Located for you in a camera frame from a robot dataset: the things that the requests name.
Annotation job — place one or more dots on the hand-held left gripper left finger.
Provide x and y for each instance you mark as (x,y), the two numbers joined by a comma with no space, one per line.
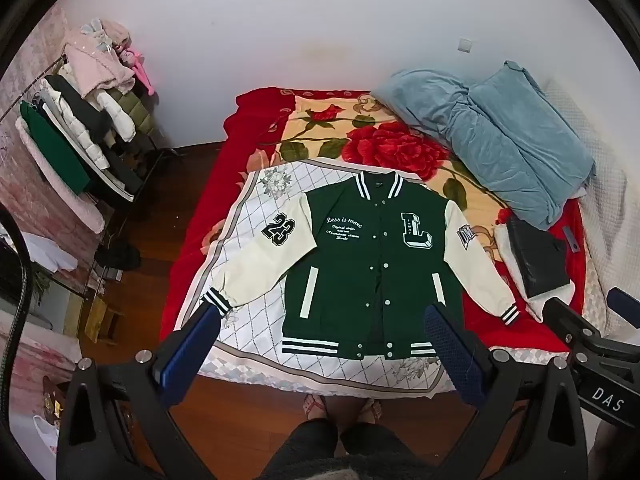
(192,347)

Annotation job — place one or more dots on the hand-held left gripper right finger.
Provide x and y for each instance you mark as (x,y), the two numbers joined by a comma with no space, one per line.
(450,350)

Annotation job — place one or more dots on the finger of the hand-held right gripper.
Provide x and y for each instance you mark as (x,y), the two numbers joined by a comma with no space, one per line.
(567,322)
(627,304)

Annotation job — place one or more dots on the green varsity jacket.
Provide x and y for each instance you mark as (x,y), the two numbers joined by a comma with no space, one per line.
(380,240)

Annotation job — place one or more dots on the person's right forearm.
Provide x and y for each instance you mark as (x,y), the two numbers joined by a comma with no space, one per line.
(617,452)

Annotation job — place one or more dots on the black clothes rack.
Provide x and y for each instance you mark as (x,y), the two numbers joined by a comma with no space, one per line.
(164,154)

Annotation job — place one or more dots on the white diamond-patterned cloth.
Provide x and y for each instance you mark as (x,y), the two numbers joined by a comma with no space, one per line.
(250,330)

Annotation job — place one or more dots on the white textured bedspread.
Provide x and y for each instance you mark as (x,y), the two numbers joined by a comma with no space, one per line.
(610,240)

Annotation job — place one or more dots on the black folded cloth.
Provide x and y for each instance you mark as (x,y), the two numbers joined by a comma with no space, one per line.
(537,260)

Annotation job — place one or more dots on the small grey strip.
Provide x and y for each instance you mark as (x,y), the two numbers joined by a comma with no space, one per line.
(571,240)

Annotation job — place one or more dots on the small wooden stool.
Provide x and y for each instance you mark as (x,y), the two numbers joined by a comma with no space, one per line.
(102,317)

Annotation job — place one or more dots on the person's right foot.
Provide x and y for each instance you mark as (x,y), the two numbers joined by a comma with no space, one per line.
(372,407)

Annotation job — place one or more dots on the person's foot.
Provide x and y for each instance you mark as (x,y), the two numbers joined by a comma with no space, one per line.
(315,406)
(372,407)

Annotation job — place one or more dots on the black shoes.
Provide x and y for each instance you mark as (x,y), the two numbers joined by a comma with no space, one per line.
(117,258)

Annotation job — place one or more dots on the person's left foot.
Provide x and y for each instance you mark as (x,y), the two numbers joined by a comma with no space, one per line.
(315,406)

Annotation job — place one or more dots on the blue-grey quilt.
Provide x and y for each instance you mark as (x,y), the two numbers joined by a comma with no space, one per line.
(505,145)

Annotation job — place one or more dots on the pale pink fleece coat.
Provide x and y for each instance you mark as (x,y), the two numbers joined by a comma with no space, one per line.
(60,195)

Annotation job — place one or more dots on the red floral blanket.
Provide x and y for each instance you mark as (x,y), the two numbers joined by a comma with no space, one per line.
(390,145)

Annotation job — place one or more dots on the green hanging garment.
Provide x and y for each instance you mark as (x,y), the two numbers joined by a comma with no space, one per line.
(55,150)

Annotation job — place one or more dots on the olive puffer jacket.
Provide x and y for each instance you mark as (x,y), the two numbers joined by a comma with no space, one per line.
(137,112)

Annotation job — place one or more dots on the black hanging garment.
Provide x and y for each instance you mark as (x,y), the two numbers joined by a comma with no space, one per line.
(85,105)

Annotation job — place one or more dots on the bright pink garment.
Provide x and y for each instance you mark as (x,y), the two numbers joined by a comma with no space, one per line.
(141,72)

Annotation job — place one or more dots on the pink fluffy garment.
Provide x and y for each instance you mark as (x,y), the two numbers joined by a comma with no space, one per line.
(95,65)

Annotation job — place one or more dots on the white wall socket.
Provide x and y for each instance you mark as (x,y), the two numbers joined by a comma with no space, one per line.
(465,45)

